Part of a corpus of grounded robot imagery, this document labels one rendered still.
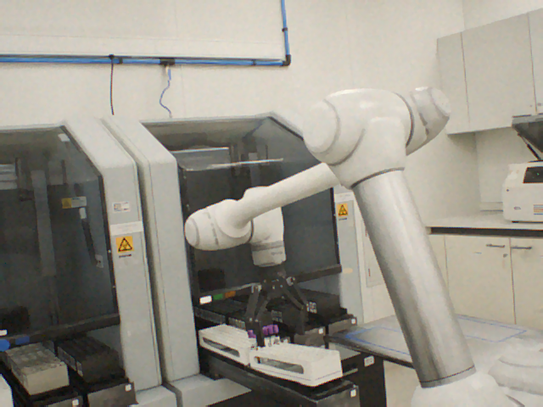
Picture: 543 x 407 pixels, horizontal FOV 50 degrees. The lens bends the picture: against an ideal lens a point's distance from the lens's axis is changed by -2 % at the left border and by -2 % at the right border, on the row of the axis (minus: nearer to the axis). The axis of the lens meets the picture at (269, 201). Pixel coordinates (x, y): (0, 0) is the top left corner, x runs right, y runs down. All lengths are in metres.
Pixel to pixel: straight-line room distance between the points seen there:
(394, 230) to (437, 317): 0.16
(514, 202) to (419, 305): 2.83
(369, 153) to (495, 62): 3.21
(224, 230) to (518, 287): 2.71
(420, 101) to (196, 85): 2.16
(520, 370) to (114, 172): 1.22
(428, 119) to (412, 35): 3.19
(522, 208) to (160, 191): 2.49
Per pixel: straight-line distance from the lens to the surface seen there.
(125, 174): 1.82
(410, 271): 1.04
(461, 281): 4.16
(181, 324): 1.92
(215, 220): 1.47
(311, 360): 1.50
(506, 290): 3.96
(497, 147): 4.62
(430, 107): 1.18
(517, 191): 3.81
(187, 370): 1.97
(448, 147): 4.48
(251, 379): 1.73
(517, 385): 1.19
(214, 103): 3.26
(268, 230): 1.58
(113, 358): 1.84
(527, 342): 1.82
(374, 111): 1.08
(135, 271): 1.84
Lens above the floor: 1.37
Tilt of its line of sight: 3 degrees down
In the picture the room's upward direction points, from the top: 6 degrees counter-clockwise
